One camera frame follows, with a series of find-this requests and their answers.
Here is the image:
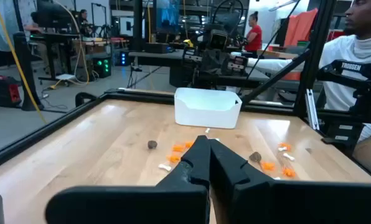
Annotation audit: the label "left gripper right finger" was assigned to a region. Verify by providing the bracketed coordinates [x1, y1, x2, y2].
[209, 139, 371, 224]

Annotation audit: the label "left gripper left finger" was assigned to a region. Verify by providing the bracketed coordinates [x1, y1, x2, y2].
[45, 134, 212, 224]

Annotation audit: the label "person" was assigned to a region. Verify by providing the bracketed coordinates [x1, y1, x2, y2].
[243, 11, 263, 53]
[77, 8, 92, 35]
[247, 0, 371, 187]

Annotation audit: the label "white plastic bin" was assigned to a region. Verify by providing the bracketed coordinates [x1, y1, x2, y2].
[174, 87, 243, 129]

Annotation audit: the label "orange fabric sheet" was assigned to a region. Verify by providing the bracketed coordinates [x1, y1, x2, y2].
[283, 7, 319, 47]

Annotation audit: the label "blue screen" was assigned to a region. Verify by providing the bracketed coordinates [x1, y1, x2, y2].
[156, 0, 181, 34]

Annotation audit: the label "black device blue lights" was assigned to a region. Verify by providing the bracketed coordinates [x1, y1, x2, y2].
[115, 50, 131, 67]

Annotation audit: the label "black computer green lights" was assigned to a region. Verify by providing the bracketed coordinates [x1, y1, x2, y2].
[93, 57, 113, 78]

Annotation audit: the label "red black equipment case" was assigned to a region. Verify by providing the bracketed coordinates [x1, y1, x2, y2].
[0, 73, 22, 109]

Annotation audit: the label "black desk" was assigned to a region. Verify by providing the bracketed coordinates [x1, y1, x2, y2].
[29, 30, 82, 86]

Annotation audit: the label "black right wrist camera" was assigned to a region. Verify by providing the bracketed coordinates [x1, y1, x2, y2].
[209, 29, 229, 50]

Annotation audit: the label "silver metal bracket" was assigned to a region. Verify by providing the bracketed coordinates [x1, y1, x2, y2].
[304, 88, 321, 131]

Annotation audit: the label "black arched handle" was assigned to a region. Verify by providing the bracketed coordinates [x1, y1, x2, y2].
[75, 91, 98, 108]

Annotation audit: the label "black upright post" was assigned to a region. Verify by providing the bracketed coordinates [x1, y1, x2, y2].
[12, 30, 45, 112]

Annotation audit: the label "yellow hanging cable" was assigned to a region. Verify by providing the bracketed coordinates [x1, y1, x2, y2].
[0, 0, 49, 124]

